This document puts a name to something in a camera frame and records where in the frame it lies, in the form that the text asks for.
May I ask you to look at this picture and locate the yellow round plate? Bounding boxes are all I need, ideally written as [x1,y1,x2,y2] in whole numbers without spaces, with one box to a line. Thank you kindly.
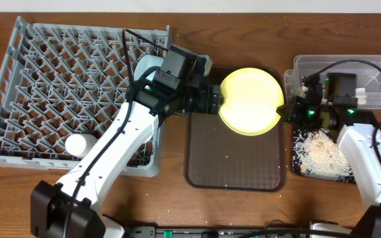
[218,67,284,136]

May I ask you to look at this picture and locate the white paper napkin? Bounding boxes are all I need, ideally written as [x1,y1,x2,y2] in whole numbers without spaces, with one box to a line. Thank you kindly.
[355,88,367,106]

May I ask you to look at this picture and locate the light blue small bowl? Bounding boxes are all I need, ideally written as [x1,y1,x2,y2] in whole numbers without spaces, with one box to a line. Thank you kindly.
[134,55,164,81]

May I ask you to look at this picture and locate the white cup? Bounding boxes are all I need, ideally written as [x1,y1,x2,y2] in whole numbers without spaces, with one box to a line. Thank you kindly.
[65,134,97,159]

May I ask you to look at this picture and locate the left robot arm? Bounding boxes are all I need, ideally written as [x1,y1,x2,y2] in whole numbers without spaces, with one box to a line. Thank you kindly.
[30,45,220,237]

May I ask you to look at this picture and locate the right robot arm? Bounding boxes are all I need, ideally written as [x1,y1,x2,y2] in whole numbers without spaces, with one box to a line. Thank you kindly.
[277,73,381,237]

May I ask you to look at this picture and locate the black flat waste tray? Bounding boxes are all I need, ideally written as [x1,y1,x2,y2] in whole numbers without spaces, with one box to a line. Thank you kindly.
[291,110,376,184]

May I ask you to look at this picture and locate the clear plastic waste bin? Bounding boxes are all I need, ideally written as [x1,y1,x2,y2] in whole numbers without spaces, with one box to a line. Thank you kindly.
[284,55,381,109]

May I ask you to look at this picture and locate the spilled rice pile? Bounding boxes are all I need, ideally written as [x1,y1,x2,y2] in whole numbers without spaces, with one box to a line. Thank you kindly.
[292,129,355,183]

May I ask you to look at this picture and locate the dark brown serving tray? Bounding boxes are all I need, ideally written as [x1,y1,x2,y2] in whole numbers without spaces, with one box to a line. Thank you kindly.
[185,112,286,192]

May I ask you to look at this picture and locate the grey plastic dish rack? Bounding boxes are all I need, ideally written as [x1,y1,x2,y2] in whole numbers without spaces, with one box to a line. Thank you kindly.
[0,17,172,170]

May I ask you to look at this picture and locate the black rail at table edge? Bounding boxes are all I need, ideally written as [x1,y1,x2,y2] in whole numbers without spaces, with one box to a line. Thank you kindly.
[127,219,353,238]

